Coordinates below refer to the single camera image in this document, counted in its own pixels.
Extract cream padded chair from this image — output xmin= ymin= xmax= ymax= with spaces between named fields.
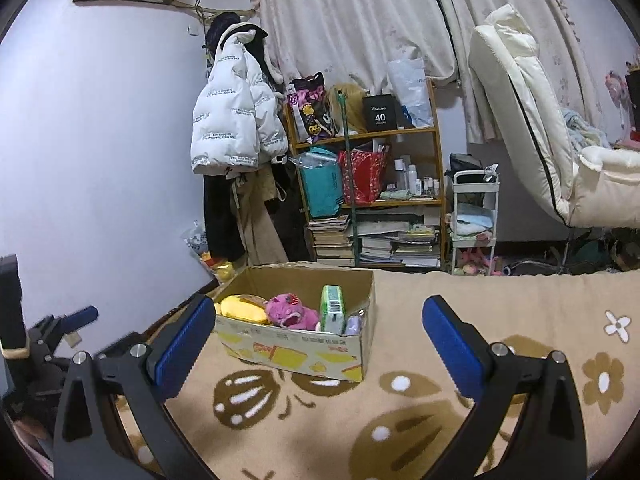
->
xmin=467 ymin=3 xmax=640 ymax=228

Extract teal paper bag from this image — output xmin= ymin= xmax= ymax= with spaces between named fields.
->
xmin=298 ymin=147 xmax=345 ymax=218

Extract beige flower blanket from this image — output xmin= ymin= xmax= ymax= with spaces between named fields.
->
xmin=107 ymin=266 xmax=640 ymax=480

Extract cardboard box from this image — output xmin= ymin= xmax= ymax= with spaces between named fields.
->
xmin=212 ymin=265 xmax=376 ymax=383

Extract green tissue packet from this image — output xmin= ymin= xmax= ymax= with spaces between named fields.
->
xmin=318 ymin=285 xmax=348 ymax=335

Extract beige hanging coat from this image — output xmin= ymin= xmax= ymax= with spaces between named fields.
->
xmin=232 ymin=162 xmax=291 ymax=267

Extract wall poster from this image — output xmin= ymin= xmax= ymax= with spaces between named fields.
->
xmin=602 ymin=67 xmax=633 ymax=131

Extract pile of books and papers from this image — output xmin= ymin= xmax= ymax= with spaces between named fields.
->
xmin=356 ymin=210 xmax=443 ymax=268

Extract red patterned bag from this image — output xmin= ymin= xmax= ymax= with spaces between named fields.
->
xmin=337 ymin=147 xmax=390 ymax=207

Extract blonde wig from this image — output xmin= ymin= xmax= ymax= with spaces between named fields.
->
xmin=325 ymin=83 xmax=373 ymax=133

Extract black gift box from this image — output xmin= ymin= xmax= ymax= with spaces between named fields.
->
xmin=362 ymin=93 xmax=405 ymax=132

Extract dark green bag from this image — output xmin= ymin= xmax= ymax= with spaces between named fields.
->
xmin=570 ymin=239 xmax=613 ymax=273

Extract green pole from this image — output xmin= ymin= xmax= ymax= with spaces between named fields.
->
xmin=336 ymin=89 xmax=362 ymax=267

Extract floral cream curtain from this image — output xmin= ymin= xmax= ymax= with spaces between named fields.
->
xmin=245 ymin=0 xmax=601 ymax=146

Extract colourful printed bag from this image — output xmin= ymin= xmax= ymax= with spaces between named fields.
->
xmin=287 ymin=72 xmax=341 ymax=143

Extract pink soft toys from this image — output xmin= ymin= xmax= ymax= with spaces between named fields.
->
xmin=457 ymin=247 xmax=501 ymax=276

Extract yellow toy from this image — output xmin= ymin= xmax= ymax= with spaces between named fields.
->
xmin=200 ymin=252 xmax=236 ymax=281

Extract wooden shelf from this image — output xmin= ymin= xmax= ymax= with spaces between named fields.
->
xmin=282 ymin=77 xmax=448 ymax=271

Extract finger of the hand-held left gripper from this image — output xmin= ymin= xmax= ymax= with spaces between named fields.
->
xmin=61 ymin=305 xmax=99 ymax=347

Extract black bag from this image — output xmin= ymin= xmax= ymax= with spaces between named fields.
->
xmin=445 ymin=152 xmax=496 ymax=177

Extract cluster of cosmetic bottles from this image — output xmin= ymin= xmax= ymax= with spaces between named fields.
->
xmin=393 ymin=157 xmax=441 ymax=198

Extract white puffer jacket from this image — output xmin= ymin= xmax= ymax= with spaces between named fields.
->
xmin=190 ymin=22 xmax=290 ymax=177

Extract black hanging garment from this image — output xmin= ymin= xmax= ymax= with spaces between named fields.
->
xmin=202 ymin=170 xmax=246 ymax=263

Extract white plastic bag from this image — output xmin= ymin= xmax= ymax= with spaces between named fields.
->
xmin=386 ymin=57 xmax=435 ymax=128

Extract yellow plush pouch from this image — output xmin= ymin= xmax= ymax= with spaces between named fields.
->
xmin=214 ymin=294 xmax=271 ymax=326

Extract light blue knitted blanket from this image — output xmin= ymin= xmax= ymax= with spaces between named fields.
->
xmin=560 ymin=107 xmax=608 ymax=151

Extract white trolley cart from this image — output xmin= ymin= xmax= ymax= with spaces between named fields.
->
xmin=447 ymin=169 xmax=501 ymax=276

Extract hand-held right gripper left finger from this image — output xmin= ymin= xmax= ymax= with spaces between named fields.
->
xmin=52 ymin=293 xmax=217 ymax=480

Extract printed plastic bag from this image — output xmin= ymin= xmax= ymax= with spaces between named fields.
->
xmin=182 ymin=225 xmax=211 ymax=261

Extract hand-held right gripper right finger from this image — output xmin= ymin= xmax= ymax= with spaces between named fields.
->
xmin=421 ymin=295 xmax=588 ymax=480

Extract light blue pillow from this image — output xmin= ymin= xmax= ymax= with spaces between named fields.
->
xmin=452 ymin=210 xmax=496 ymax=236

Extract stack of old books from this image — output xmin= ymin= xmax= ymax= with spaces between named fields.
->
xmin=307 ymin=215 xmax=357 ymax=267

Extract pink plush toy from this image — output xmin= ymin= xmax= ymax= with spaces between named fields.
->
xmin=264 ymin=293 xmax=321 ymax=331

